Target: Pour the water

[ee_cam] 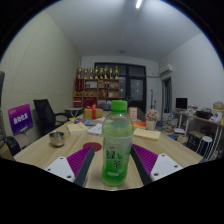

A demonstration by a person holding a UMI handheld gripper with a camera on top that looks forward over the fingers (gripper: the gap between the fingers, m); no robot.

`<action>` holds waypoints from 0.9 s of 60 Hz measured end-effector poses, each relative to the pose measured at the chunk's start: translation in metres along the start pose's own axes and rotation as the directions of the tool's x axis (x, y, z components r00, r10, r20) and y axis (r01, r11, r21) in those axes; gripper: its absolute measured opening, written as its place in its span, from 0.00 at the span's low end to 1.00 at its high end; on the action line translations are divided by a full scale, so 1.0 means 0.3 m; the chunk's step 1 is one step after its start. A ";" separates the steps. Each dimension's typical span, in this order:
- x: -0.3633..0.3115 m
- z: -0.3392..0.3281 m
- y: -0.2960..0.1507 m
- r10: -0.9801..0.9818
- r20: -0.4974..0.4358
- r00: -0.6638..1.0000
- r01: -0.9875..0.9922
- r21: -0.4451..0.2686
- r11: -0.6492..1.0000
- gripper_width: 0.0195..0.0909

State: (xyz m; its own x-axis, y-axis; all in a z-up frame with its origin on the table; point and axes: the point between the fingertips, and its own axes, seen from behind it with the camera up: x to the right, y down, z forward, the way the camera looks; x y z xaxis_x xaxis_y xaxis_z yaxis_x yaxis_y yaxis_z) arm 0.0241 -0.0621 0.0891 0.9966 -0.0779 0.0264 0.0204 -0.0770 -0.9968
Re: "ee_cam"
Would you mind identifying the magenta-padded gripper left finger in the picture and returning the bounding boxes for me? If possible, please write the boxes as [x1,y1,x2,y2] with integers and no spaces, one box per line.
[44,144,96,188]

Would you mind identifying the small steel cup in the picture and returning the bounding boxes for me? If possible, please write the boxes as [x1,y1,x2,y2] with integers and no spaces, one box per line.
[48,131,66,148]

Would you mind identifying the black bag with tan trim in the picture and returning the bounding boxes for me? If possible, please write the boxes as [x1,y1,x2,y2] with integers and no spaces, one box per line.
[0,70,6,108]

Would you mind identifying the white wall air conditioner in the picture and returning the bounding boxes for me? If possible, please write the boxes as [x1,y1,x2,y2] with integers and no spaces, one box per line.
[159,63,174,77]

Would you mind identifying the green tea drink bottle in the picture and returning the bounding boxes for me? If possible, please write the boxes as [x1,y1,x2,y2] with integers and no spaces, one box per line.
[101,99,135,187]

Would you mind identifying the potted pink flowers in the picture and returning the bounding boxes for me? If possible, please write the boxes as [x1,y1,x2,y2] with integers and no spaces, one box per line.
[144,108,160,131]

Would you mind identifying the white paper booklet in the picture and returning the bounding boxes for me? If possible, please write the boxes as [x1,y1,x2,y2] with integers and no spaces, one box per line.
[87,122,104,136]

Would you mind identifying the yellow gift box, red ribbon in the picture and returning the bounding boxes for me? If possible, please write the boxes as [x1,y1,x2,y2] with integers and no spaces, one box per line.
[83,103,104,120]

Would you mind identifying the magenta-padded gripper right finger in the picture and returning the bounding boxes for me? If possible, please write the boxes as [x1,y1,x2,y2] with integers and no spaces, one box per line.
[129,143,184,186]

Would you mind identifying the black office chair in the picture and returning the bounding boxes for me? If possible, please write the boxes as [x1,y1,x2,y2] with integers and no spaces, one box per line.
[33,98,69,137]

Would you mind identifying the orange carton box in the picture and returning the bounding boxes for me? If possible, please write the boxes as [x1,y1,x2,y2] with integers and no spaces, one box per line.
[128,106,139,122]

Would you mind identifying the wooden shelf unit with trophies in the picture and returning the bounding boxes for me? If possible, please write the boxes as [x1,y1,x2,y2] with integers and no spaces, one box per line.
[72,65,121,109]

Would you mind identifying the cream book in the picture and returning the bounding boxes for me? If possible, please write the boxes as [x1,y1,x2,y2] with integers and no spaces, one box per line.
[66,122,89,135]

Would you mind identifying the black computer monitor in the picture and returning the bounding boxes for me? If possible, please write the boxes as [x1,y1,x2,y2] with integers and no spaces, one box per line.
[175,97,189,111]

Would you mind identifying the black hard suitcase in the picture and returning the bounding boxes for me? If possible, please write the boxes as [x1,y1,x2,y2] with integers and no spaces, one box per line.
[3,135,22,157]

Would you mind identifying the purple sign board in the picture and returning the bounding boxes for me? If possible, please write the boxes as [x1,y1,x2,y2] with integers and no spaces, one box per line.
[7,103,34,136]

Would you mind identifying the pale yellow book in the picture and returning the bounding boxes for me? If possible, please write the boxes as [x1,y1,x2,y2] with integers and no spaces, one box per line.
[133,127,162,142]

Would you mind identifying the small round side table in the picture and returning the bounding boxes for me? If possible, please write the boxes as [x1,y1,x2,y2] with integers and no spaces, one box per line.
[64,106,84,118]

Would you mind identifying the cluttered side desk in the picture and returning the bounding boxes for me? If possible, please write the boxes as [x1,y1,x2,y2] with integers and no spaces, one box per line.
[172,109,224,161]

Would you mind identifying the white stool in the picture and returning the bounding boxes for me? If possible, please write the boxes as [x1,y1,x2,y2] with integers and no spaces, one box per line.
[195,135,214,163]

